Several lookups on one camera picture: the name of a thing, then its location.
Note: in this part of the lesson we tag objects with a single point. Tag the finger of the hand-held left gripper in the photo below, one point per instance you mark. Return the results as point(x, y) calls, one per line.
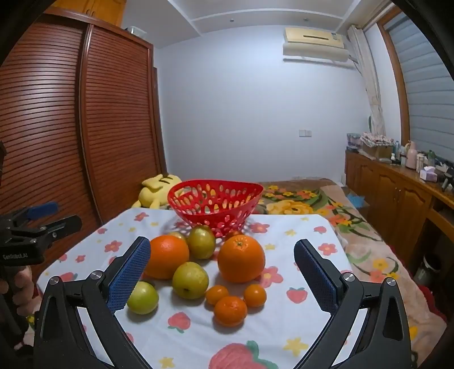
point(60, 227)
point(42, 209)

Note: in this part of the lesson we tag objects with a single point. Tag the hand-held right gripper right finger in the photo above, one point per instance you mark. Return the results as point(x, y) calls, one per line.
point(315, 280)

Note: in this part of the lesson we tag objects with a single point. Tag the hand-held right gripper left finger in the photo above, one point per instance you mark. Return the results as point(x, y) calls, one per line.
point(129, 276)

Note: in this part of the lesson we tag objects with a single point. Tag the green mango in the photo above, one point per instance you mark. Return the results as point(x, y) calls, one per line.
point(190, 280)

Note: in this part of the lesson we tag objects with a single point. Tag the large orange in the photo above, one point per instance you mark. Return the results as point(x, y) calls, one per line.
point(241, 259)
point(167, 257)

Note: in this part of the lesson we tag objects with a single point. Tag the red perforated plastic basket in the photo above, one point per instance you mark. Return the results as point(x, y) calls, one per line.
point(212, 214)

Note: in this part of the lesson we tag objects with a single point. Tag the person's left hand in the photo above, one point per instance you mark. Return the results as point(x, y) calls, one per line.
point(24, 282)

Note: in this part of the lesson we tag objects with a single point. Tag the yellow lemon right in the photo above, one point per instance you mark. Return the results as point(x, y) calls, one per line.
point(142, 297)

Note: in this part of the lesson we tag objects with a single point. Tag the yellow lemon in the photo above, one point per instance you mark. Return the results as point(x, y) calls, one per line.
point(176, 235)
point(142, 297)

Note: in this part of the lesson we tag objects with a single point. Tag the white flower print tablecloth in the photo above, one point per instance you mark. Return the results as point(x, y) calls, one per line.
point(301, 227)

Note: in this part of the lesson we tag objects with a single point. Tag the yellow lemon front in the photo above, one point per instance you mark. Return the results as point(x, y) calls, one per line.
point(176, 235)

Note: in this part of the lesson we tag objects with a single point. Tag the small tangerine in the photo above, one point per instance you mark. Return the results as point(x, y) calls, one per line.
point(230, 311)
point(217, 294)
point(254, 295)

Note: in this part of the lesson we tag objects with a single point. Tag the yellow plush toy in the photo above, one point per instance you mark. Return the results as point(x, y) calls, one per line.
point(152, 193)

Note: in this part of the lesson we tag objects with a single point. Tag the blue cloth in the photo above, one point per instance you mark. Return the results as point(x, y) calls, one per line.
point(359, 201)

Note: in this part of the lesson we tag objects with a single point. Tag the dark waste bin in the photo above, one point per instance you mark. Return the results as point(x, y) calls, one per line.
point(427, 271)

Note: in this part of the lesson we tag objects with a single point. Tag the brown slatted wooden wardrobe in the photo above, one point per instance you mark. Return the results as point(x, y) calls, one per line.
point(117, 124)

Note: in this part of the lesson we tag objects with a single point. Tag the wooden sideboard cabinet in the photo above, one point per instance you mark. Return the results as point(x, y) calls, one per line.
point(386, 188)

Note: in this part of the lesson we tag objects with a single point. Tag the red fuzzy mat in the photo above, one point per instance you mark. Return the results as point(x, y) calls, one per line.
point(431, 301)

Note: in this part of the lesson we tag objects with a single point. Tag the floral cloth box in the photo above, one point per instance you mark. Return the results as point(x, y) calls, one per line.
point(376, 143)

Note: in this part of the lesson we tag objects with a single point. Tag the small pink box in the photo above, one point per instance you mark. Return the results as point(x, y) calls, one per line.
point(428, 174)

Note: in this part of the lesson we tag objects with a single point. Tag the pink bottle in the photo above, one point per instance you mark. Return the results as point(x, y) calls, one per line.
point(411, 156)

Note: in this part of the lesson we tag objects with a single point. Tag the beige curtain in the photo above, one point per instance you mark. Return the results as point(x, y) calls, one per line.
point(372, 92)

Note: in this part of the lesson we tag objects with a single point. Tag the clear storage box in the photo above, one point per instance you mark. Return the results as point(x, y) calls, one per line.
point(136, 31)

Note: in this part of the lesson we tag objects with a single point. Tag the wooden overhead cabinet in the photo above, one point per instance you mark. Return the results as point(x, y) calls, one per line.
point(92, 10)

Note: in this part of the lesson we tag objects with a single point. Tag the grey window blind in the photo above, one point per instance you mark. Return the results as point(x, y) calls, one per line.
point(425, 99)

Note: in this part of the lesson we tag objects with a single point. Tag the white wall switch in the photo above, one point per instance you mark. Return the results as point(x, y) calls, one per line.
point(305, 133)

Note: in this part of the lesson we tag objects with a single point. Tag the wall air conditioner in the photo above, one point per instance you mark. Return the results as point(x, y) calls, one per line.
point(312, 46)

